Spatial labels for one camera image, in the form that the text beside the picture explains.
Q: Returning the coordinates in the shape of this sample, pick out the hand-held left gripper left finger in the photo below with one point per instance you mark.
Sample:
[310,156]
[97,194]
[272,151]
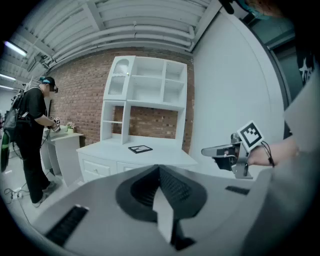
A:
[100,212]

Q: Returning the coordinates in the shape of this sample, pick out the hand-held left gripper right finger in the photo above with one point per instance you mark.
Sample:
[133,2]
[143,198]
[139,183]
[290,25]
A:
[225,212]

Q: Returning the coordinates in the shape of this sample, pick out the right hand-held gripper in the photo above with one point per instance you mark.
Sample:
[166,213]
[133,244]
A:
[250,136]

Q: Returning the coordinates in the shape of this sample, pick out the framed deer silhouette picture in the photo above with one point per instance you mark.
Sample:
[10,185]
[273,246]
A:
[140,149]

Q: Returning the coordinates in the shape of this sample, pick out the person's right forearm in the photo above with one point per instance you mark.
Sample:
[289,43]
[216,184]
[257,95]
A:
[282,152]

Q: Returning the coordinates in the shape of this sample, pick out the white side table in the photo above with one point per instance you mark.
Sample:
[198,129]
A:
[67,155]

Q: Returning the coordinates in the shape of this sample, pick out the white power strip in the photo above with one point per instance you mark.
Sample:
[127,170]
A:
[17,195]

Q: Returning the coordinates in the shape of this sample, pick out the small potted pink flowers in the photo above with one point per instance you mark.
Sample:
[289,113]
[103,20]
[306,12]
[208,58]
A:
[70,125]

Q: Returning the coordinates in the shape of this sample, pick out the white hutch shelf unit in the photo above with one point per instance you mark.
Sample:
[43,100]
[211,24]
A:
[146,65]

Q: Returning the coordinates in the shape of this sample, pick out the black green bag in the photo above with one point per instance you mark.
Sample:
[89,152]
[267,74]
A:
[5,152]

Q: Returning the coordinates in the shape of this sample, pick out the arched glass cabinet door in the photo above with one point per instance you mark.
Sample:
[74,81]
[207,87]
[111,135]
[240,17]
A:
[117,85]

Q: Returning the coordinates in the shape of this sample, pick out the leaning grey board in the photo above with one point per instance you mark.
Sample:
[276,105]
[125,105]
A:
[51,107]

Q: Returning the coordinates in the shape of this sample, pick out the person's black star-print shirt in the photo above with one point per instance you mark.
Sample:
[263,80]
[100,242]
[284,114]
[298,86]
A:
[305,65]

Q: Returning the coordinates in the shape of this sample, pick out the bundle of white ceiling pipes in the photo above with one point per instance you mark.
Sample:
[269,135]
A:
[150,37]

